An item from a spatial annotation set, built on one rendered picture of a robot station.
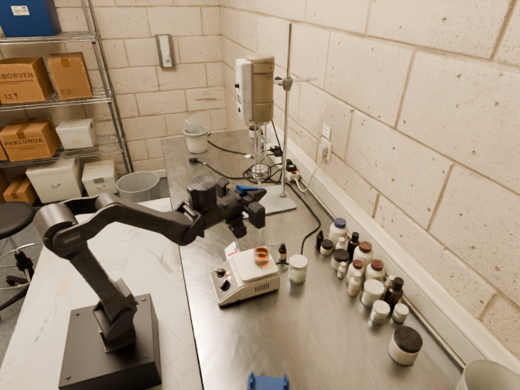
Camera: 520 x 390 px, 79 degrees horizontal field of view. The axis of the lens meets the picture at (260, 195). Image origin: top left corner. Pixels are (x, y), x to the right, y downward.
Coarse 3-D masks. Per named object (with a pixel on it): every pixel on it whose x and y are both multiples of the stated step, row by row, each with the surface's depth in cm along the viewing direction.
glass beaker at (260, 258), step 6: (258, 240) 97; (264, 240) 97; (252, 246) 95; (258, 246) 98; (264, 246) 98; (270, 246) 95; (258, 252) 94; (264, 252) 94; (258, 258) 95; (264, 258) 95; (258, 264) 96; (264, 264) 96
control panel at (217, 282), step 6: (222, 264) 103; (228, 264) 101; (228, 270) 100; (216, 276) 100; (228, 276) 98; (216, 282) 99; (234, 282) 95; (216, 288) 97; (234, 288) 94; (222, 294) 95
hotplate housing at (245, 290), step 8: (232, 264) 101; (240, 280) 95; (256, 280) 95; (264, 280) 96; (272, 280) 96; (240, 288) 93; (248, 288) 94; (256, 288) 96; (264, 288) 97; (272, 288) 98; (216, 296) 96; (224, 296) 94; (232, 296) 94; (240, 296) 95; (248, 296) 97; (224, 304) 95
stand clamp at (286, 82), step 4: (276, 80) 114; (280, 80) 115; (284, 80) 115; (288, 80) 115; (292, 80) 116; (296, 80) 117; (300, 80) 117; (304, 80) 118; (308, 80) 118; (312, 80) 119; (280, 84) 122; (284, 84) 115; (288, 84) 116; (284, 88) 117; (288, 88) 117
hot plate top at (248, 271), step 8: (232, 256) 101; (240, 256) 101; (248, 256) 101; (240, 264) 98; (248, 264) 98; (272, 264) 98; (240, 272) 95; (248, 272) 95; (256, 272) 95; (264, 272) 95; (272, 272) 95; (248, 280) 93
